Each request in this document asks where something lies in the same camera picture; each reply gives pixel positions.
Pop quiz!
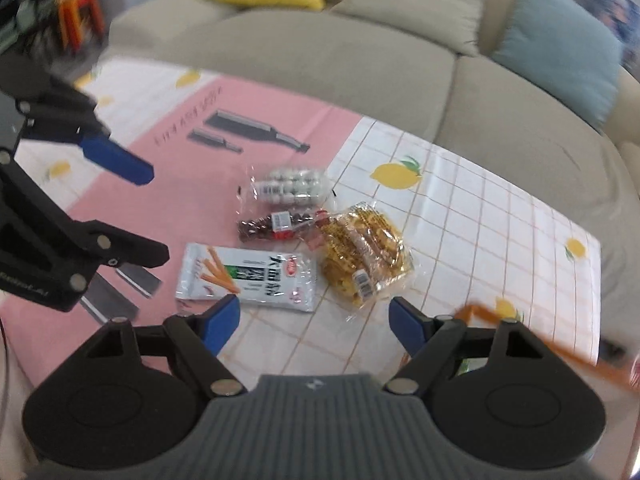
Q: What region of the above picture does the blue cushion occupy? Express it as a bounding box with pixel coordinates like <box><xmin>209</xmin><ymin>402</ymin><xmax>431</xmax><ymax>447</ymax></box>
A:
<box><xmin>492</xmin><ymin>0</ymin><xmax>624</xmax><ymax>130</ymax></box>

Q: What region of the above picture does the orange cardboard box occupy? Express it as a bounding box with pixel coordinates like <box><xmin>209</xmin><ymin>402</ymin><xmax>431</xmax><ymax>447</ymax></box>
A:
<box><xmin>454</xmin><ymin>302</ymin><xmax>640</xmax><ymax>392</ymax></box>

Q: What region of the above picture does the black cable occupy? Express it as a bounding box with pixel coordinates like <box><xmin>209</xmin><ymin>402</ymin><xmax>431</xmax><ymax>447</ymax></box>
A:
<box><xmin>0</xmin><ymin>317</ymin><xmax>12</xmax><ymax>413</ymax></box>

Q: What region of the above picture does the printed figure cushion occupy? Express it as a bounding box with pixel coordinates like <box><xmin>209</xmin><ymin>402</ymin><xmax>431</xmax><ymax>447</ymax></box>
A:
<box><xmin>590</xmin><ymin>0</ymin><xmax>640</xmax><ymax>67</ymax></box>

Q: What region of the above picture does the beige sofa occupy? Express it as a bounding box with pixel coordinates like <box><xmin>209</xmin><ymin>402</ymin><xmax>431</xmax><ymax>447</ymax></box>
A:
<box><xmin>107</xmin><ymin>0</ymin><xmax>640</xmax><ymax>361</ymax></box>

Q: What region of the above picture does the white stick snack packet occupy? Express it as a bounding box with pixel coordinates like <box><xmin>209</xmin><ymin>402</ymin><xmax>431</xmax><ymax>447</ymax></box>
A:
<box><xmin>175</xmin><ymin>242</ymin><xmax>318</xmax><ymax>313</ymax></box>

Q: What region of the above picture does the red dates packet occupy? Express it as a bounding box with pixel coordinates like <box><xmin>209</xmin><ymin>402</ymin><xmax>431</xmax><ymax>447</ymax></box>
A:
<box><xmin>237</xmin><ymin>208</ymin><xmax>331</xmax><ymax>244</ymax></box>

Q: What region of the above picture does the white beans packet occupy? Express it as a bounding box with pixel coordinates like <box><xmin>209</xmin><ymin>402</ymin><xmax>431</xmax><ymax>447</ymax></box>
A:
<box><xmin>239</xmin><ymin>166</ymin><xmax>336</xmax><ymax>211</ymax></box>

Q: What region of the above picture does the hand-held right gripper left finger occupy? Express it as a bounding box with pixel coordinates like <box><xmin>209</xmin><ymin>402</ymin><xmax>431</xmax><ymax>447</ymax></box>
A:
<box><xmin>86</xmin><ymin>294</ymin><xmax>247</xmax><ymax>398</ymax></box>

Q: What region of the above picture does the beige cushion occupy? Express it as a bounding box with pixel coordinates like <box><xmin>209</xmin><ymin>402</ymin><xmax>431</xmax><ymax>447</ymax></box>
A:
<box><xmin>330</xmin><ymin>0</ymin><xmax>490</xmax><ymax>57</ymax></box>

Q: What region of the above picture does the pink and white checked tablecloth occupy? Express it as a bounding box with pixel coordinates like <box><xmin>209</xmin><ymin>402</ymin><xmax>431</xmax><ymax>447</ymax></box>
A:
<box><xmin>0</xmin><ymin>55</ymin><xmax>602</xmax><ymax>396</ymax></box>

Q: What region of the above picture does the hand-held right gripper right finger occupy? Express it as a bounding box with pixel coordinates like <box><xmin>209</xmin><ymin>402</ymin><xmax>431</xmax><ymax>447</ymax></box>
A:
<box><xmin>382</xmin><ymin>296</ymin><xmax>543</xmax><ymax>395</ymax></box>

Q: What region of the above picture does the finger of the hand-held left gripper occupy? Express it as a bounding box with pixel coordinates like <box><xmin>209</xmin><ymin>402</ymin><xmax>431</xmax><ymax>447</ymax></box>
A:
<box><xmin>17</xmin><ymin>85</ymin><xmax>155</xmax><ymax>186</ymax></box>
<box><xmin>65</xmin><ymin>217</ymin><xmax>170</xmax><ymax>269</ymax></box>

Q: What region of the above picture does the orange and black object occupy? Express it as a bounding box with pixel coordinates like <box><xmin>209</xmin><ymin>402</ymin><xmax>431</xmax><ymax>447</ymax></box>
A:
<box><xmin>17</xmin><ymin>0</ymin><xmax>107</xmax><ymax>61</ymax></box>

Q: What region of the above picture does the yellow fried snack packet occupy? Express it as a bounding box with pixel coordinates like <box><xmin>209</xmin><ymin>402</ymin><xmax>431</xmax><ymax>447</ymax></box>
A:
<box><xmin>307</xmin><ymin>200</ymin><xmax>415</xmax><ymax>322</ymax></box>

